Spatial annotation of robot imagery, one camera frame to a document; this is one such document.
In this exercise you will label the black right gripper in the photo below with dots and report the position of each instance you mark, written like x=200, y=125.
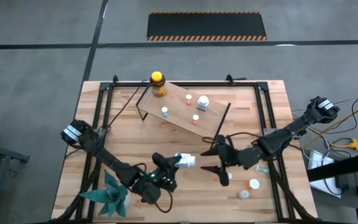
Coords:
x=227, y=158

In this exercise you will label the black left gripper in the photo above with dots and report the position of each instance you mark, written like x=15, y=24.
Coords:
x=163, y=179

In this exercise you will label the white melatonin bottle blue label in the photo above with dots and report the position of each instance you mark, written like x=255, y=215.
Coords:
x=186, y=161
x=203, y=103

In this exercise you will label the clear vial with white cap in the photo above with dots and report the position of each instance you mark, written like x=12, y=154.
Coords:
x=244, y=194

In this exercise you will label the orange translucent pill vial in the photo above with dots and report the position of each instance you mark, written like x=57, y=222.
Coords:
x=253, y=184

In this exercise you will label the greenish clear pill vial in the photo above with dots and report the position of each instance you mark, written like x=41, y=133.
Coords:
x=261, y=169

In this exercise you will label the blue vial with white cap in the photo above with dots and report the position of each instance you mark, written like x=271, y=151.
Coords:
x=164, y=111

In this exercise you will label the brown bottle with yellow cap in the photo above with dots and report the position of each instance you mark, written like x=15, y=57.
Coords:
x=158, y=88

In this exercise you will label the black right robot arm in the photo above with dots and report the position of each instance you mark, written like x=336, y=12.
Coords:
x=278, y=138

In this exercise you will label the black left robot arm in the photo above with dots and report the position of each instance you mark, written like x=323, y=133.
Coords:
x=110, y=158

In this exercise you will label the wooden shelf with black legs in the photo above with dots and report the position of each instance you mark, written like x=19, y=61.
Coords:
x=179, y=105

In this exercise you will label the teal artificial plant white pot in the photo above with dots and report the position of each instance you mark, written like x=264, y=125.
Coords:
x=112, y=196

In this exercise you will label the white box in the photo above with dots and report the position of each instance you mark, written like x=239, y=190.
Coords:
x=319, y=160

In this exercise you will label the white paper sheet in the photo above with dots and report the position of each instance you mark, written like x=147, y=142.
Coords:
x=325, y=186

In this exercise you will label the black side table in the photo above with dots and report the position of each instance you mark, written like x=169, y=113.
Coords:
x=337, y=168

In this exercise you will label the black floor mat yellow stripes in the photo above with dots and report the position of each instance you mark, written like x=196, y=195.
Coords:
x=206, y=26

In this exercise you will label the black aluminium table frame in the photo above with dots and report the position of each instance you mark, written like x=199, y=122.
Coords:
x=197, y=84

